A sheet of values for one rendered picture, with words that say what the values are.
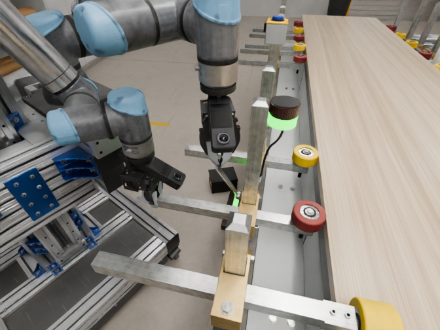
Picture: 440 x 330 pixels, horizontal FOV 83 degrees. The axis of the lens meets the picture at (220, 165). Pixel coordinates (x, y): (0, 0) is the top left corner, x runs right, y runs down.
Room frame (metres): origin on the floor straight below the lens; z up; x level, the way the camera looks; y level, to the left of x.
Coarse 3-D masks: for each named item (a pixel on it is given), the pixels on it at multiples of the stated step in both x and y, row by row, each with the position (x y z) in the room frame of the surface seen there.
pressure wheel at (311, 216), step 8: (304, 200) 0.43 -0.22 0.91; (296, 208) 0.40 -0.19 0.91; (304, 208) 0.41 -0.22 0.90; (312, 208) 0.41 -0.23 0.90; (320, 208) 0.40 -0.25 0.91; (296, 216) 0.38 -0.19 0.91; (304, 216) 0.38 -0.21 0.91; (312, 216) 0.38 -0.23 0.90; (320, 216) 0.38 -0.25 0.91; (296, 224) 0.37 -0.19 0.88; (304, 224) 0.36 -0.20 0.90; (312, 224) 0.36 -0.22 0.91; (320, 224) 0.36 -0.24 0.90
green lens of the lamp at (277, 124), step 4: (268, 112) 0.46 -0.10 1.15; (268, 116) 0.45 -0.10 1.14; (268, 120) 0.45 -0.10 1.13; (272, 120) 0.44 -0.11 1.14; (276, 120) 0.43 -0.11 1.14; (280, 120) 0.43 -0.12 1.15; (284, 120) 0.43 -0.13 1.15; (288, 120) 0.43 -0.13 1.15; (292, 120) 0.43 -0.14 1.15; (296, 120) 0.44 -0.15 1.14; (268, 124) 0.45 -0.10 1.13; (272, 124) 0.44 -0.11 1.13; (276, 124) 0.43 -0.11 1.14; (280, 124) 0.43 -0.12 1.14; (284, 124) 0.43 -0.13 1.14; (288, 124) 0.43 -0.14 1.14; (292, 124) 0.43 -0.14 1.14; (296, 124) 0.45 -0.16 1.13; (276, 128) 0.43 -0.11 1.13; (280, 128) 0.43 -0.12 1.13; (284, 128) 0.43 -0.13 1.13; (288, 128) 0.43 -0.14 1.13; (292, 128) 0.43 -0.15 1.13
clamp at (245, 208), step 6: (258, 192) 0.50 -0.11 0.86; (258, 198) 0.47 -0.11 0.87; (240, 204) 0.45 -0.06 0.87; (246, 204) 0.45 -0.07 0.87; (252, 204) 0.45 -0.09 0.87; (240, 210) 0.43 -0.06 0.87; (246, 210) 0.43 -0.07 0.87; (252, 210) 0.43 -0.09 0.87; (252, 222) 0.39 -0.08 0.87; (252, 228) 0.37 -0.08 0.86; (252, 234) 0.37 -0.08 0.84
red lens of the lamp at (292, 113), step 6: (270, 102) 0.45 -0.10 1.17; (300, 102) 0.45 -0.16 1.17; (270, 108) 0.45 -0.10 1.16; (276, 108) 0.43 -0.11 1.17; (282, 108) 0.43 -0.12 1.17; (294, 108) 0.43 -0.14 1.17; (270, 114) 0.45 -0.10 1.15; (276, 114) 0.43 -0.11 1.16; (282, 114) 0.43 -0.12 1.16; (288, 114) 0.43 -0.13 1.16; (294, 114) 0.43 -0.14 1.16
